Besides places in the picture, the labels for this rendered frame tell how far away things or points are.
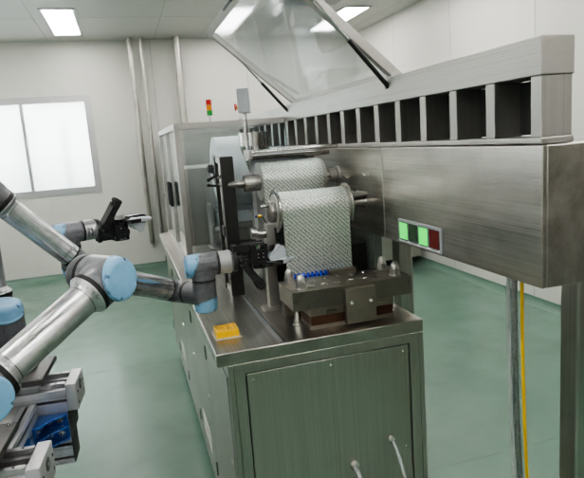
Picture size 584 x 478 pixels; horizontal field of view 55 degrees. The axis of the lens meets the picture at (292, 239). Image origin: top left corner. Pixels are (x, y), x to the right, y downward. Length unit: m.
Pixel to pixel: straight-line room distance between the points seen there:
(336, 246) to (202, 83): 5.69
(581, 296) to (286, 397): 0.86
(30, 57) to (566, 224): 6.77
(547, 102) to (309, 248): 0.95
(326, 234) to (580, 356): 0.87
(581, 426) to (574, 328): 0.25
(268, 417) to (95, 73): 6.09
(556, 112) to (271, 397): 1.08
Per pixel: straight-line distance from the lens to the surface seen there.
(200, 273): 1.82
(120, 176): 7.37
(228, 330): 1.78
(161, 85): 7.42
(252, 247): 1.83
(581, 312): 1.49
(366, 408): 1.87
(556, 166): 1.28
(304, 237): 1.91
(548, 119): 1.28
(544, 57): 1.28
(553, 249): 1.30
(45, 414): 2.04
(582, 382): 1.55
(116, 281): 1.53
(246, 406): 1.74
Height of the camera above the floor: 1.49
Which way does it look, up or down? 10 degrees down
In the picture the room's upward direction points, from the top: 4 degrees counter-clockwise
